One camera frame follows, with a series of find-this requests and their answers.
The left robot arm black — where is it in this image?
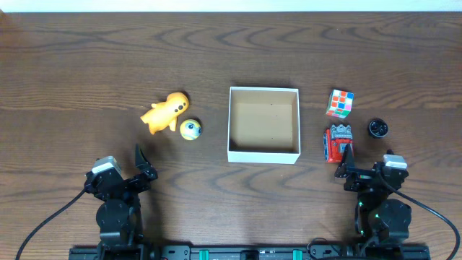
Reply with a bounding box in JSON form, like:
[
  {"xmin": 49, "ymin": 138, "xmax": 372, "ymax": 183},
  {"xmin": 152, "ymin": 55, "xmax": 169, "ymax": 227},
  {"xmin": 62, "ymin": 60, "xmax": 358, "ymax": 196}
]
[{"xmin": 84, "ymin": 145, "xmax": 158, "ymax": 248}]

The orange duck-like toy figure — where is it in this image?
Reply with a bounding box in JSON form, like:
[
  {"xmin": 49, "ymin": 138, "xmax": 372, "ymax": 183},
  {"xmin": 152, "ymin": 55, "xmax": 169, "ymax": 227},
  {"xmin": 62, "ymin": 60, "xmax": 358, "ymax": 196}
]
[{"xmin": 140, "ymin": 92, "xmax": 189, "ymax": 135}]

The red toy robot car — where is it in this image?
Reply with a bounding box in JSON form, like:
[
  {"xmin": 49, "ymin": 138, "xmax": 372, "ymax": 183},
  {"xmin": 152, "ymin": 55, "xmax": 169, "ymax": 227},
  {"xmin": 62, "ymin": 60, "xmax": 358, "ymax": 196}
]
[{"xmin": 323, "ymin": 124, "xmax": 353, "ymax": 163}]

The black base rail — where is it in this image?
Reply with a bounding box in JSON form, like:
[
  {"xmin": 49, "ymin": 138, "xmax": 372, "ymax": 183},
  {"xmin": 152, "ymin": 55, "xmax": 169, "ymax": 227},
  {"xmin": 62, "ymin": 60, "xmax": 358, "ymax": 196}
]
[{"xmin": 69, "ymin": 243, "xmax": 431, "ymax": 260}]

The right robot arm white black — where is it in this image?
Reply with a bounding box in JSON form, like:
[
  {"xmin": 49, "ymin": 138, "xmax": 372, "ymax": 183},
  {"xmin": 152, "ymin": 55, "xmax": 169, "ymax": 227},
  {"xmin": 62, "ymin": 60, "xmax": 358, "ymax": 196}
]
[{"xmin": 334, "ymin": 144, "xmax": 411, "ymax": 245}]

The black round cap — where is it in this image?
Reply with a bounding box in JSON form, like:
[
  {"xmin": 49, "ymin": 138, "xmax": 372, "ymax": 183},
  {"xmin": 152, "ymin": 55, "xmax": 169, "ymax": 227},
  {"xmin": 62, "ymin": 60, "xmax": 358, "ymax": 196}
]
[{"xmin": 367, "ymin": 118, "xmax": 388, "ymax": 139}]

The white cardboard box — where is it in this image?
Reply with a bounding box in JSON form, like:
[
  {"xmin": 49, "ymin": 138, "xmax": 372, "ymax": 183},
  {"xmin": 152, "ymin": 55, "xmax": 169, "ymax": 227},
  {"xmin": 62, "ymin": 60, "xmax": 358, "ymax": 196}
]
[{"xmin": 227, "ymin": 87, "xmax": 301, "ymax": 164}]

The yellow minion ball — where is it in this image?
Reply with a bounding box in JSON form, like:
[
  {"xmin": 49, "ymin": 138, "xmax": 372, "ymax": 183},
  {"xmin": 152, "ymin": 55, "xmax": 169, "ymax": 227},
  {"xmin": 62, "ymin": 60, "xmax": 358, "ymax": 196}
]
[{"xmin": 180, "ymin": 119, "xmax": 201, "ymax": 141}]

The rubik's cube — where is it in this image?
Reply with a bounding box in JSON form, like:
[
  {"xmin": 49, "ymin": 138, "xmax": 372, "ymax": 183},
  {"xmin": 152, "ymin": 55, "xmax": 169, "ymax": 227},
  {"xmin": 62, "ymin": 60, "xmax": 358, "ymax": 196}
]
[{"xmin": 326, "ymin": 90, "xmax": 354, "ymax": 118}]

